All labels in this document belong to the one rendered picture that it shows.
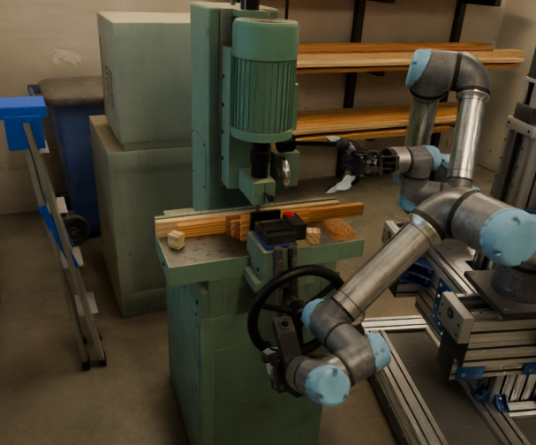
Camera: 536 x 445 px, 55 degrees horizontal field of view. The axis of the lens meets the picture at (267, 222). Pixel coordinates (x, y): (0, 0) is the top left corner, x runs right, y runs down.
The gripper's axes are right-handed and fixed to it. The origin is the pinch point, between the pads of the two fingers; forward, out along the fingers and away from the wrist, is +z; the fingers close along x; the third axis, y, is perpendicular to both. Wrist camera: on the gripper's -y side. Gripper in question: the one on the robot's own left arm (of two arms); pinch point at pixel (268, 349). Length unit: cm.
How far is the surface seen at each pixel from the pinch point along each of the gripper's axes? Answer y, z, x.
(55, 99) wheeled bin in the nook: -119, 173, -45
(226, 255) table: -24.6, 15.4, -3.5
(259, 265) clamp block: -20.9, 7.3, 2.9
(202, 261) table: -23.9, 14.2, -10.7
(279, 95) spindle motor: -65, 0, 12
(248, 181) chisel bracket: -45.2, 19.7, 7.3
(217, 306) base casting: -10.3, 21.3, -6.6
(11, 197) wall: -80, 266, -82
